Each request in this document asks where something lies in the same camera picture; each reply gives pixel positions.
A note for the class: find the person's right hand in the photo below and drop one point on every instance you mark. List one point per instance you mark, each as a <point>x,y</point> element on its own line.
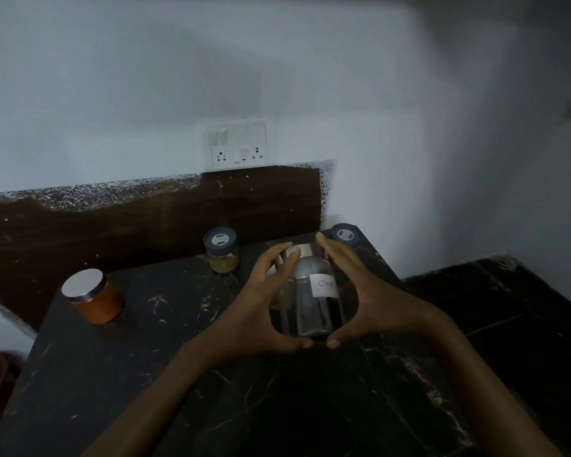
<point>390,314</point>

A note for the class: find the person's left hand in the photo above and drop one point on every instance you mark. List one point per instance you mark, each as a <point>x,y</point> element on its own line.
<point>247,323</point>

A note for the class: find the black pepper jar silver lid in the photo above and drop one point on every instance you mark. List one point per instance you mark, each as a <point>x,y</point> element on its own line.
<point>309,309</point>

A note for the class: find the yellow spice jar grey lid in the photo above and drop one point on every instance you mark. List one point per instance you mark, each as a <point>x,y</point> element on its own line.
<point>222,259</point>

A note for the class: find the dark spice jar grey lid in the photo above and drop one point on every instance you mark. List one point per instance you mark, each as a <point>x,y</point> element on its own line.
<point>346,234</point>

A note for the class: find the orange spice jar silver lid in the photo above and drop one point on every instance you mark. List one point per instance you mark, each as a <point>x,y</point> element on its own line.
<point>95,304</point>

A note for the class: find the person's right forearm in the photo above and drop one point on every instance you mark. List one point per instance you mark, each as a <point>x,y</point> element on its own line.
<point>490,399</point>

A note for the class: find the person's left forearm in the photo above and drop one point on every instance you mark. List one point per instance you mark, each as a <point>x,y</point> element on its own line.
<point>147,409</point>

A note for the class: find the round floor drain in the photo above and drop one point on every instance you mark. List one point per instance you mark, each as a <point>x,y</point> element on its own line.
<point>504,262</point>

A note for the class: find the white wall socket plate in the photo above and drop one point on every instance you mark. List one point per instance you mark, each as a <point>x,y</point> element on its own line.
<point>238,142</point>

